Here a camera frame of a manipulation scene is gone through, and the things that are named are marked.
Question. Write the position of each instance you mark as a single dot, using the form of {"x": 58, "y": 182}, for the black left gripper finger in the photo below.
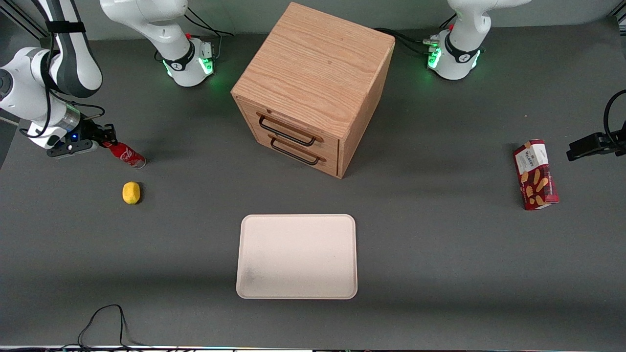
{"x": 589, "y": 145}

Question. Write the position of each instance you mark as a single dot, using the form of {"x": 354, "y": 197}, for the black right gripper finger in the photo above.
{"x": 110, "y": 132}
{"x": 106, "y": 143}

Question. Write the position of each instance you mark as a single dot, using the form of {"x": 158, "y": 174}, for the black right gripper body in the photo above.
{"x": 91, "y": 132}

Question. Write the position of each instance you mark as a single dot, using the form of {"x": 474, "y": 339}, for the red coke bottle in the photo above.
{"x": 128, "y": 155}

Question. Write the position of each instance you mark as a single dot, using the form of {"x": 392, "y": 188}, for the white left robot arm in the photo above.
{"x": 459, "y": 54}

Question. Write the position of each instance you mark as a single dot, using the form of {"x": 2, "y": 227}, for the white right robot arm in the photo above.
{"x": 73, "y": 68}

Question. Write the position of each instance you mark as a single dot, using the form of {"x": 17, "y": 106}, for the beige plastic tray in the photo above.
{"x": 297, "y": 256}

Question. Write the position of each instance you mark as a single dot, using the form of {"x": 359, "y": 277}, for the yellow lemon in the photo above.
{"x": 131, "y": 192}

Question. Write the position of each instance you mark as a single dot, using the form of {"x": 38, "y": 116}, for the red shortbread cookie box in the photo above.
{"x": 535, "y": 176}

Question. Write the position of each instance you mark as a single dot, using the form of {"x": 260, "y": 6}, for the wooden drawer front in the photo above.
{"x": 323, "y": 164}
{"x": 293, "y": 128}

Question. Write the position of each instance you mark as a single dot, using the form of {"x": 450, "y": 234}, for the wooden drawer cabinet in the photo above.
{"x": 315, "y": 68}

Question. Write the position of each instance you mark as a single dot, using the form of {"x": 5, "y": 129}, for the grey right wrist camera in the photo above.
{"x": 71, "y": 148}

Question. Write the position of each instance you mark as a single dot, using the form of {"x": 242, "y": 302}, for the aluminium frame rail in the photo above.
{"x": 19, "y": 19}
{"x": 618, "y": 22}

